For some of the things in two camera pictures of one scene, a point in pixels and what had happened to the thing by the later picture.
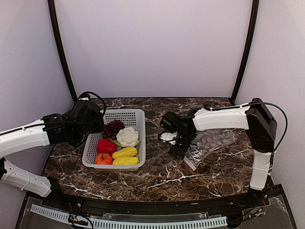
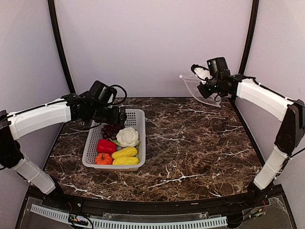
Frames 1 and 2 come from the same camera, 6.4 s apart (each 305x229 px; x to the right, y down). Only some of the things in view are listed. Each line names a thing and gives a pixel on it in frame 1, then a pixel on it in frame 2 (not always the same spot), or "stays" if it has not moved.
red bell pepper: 106,146 stays
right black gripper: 179,152 to 206,93
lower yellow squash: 126,161 stays
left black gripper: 99,125 to 114,119
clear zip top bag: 206,141 to 192,83
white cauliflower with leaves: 127,137 stays
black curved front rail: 198,205 stays
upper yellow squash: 128,151 stays
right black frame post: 254,16 stays
